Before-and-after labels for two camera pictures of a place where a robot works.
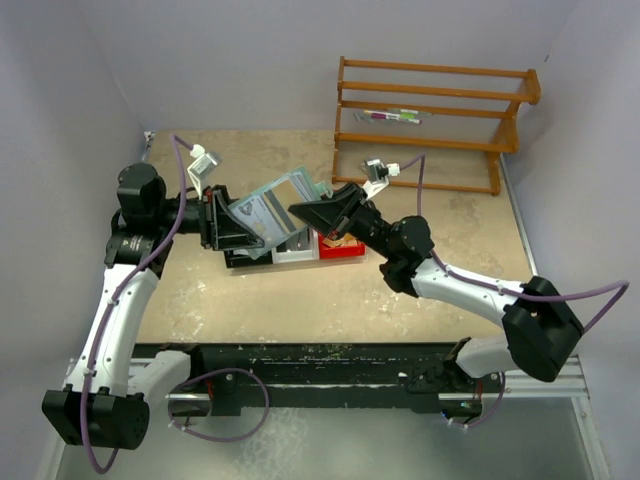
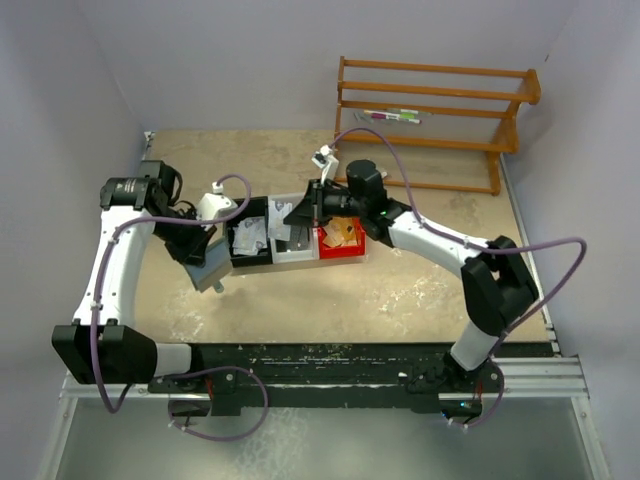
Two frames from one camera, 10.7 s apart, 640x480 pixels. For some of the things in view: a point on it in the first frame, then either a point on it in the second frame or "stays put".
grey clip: [364, 116] stays put
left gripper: [208, 217] -> [191, 245]
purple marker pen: [390, 116] stays put
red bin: [325, 251] stays put
